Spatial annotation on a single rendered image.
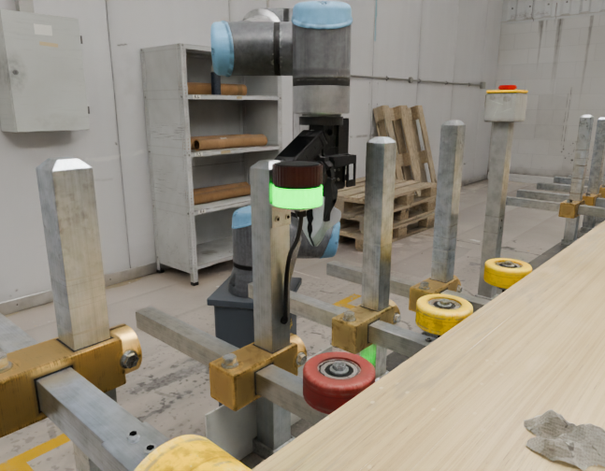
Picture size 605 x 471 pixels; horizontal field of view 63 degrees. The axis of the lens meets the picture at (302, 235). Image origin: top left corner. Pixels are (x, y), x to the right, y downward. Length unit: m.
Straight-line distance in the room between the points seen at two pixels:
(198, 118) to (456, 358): 3.42
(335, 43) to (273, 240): 0.32
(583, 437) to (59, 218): 0.48
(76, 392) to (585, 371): 0.52
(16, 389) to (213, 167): 3.57
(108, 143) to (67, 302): 3.04
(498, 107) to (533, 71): 7.45
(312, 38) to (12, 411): 0.60
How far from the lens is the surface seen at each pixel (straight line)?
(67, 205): 0.47
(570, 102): 8.53
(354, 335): 0.81
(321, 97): 0.78
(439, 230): 1.05
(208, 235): 4.03
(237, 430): 0.75
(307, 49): 0.79
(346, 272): 1.16
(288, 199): 0.57
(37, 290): 3.45
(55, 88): 3.12
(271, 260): 0.63
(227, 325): 1.62
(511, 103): 1.23
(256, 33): 0.91
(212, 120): 3.97
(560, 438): 0.50
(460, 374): 0.60
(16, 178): 3.29
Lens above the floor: 1.19
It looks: 15 degrees down
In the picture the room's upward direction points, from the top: straight up
